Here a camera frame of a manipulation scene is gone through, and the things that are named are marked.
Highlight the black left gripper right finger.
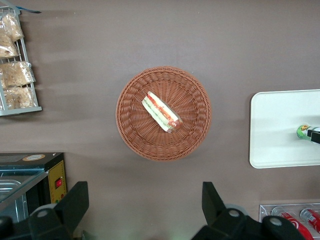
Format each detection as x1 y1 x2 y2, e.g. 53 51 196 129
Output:
191 181 251 240

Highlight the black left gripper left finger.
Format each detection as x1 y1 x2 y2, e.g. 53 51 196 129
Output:
28 180 90 240

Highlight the green lid yogurt cup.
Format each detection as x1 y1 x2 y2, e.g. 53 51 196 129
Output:
296 124 316 140

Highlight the cream plastic tray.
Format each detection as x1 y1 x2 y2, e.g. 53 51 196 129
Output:
248 89 320 170

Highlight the tray of snacks right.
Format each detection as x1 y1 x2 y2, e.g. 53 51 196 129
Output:
0 6 43 117

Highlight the clear acrylic bottle rack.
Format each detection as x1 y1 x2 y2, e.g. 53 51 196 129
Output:
258 203 320 240

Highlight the black oven with yellow panel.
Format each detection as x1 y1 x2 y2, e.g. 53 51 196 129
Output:
0 151 68 224

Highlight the round brown wicker basket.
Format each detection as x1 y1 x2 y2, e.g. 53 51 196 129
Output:
115 65 213 163

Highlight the wrapped triangle sandwich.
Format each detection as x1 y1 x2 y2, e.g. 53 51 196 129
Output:
141 91 183 134

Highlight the clear bag of snacks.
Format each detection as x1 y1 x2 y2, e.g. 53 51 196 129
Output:
0 32 20 60
0 60 36 89
0 13 25 42
1 86 36 110

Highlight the blue tape strip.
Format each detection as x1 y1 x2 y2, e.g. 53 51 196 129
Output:
19 7 42 14

